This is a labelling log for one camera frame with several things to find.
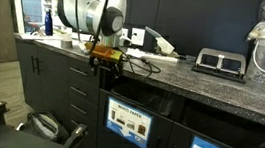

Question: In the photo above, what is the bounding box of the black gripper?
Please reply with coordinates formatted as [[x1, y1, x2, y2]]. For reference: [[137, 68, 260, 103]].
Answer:
[[86, 56, 125, 81]]

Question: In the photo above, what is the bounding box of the amber wrist camera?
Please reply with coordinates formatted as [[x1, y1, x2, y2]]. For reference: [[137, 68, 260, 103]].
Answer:
[[83, 41, 126, 65]]

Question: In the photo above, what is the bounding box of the narrow white wall plate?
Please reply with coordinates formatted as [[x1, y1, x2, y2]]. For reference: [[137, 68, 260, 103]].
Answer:
[[121, 28, 130, 39]]

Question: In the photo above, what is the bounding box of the dark grey counter cabinet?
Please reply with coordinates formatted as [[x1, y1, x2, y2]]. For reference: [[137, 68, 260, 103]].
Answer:
[[2, 39, 265, 148]]

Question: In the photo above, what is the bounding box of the grey three-hole punch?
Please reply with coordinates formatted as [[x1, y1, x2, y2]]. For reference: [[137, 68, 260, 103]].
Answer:
[[190, 46, 250, 85]]

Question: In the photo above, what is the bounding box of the black backpack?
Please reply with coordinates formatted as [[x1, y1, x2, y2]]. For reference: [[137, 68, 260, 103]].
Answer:
[[15, 108, 72, 145]]

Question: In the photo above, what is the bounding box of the white shelf unit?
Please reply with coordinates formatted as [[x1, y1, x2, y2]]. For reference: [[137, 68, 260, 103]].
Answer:
[[36, 0, 61, 31]]

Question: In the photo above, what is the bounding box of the flat white paper sheet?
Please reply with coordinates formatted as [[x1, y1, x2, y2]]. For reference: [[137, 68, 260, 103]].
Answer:
[[15, 31, 55, 44]]

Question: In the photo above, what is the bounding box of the small white piece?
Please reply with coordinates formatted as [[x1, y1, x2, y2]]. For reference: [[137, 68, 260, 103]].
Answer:
[[125, 47, 180, 64]]

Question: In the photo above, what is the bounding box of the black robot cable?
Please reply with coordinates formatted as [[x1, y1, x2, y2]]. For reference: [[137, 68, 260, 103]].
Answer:
[[66, 0, 170, 81]]

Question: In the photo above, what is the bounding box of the blue metal water bottle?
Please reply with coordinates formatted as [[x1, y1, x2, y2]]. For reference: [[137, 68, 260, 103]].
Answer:
[[42, 8, 56, 37]]

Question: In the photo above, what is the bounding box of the silver drawer handle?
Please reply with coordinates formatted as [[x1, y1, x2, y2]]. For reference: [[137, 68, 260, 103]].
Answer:
[[69, 86, 88, 97], [69, 119, 80, 127], [68, 66, 90, 78], [69, 103, 89, 116]]

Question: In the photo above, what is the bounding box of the black bin liner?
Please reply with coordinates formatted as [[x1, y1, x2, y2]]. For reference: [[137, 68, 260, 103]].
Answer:
[[178, 103, 265, 148], [108, 80, 185, 121]]

